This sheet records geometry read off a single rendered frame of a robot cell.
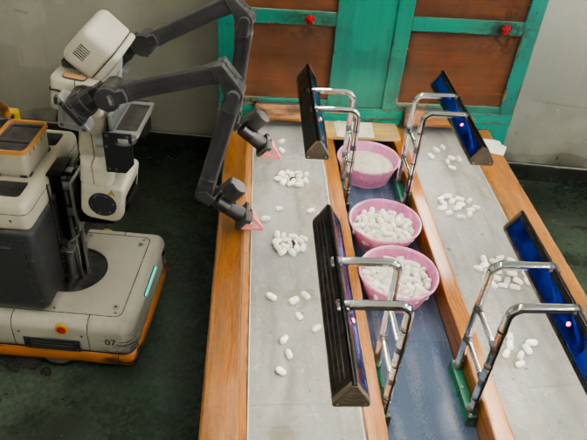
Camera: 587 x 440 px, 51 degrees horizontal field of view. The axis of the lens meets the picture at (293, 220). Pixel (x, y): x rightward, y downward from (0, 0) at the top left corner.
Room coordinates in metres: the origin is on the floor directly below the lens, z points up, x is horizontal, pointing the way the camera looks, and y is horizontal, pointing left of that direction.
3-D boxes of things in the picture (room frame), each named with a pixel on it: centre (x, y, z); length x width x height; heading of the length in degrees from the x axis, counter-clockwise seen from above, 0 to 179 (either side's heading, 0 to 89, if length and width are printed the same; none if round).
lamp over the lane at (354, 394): (1.10, -0.12, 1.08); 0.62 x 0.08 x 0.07; 5
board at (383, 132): (2.48, -0.27, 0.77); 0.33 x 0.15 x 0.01; 95
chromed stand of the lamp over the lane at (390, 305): (1.10, -0.20, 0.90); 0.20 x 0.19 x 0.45; 5
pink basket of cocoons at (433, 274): (1.54, -0.36, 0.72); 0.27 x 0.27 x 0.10
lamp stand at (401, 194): (2.11, -0.51, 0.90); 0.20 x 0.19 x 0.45; 5
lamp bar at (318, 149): (2.07, -0.03, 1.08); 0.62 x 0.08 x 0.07; 5
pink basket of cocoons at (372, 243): (1.82, -0.34, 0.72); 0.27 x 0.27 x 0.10
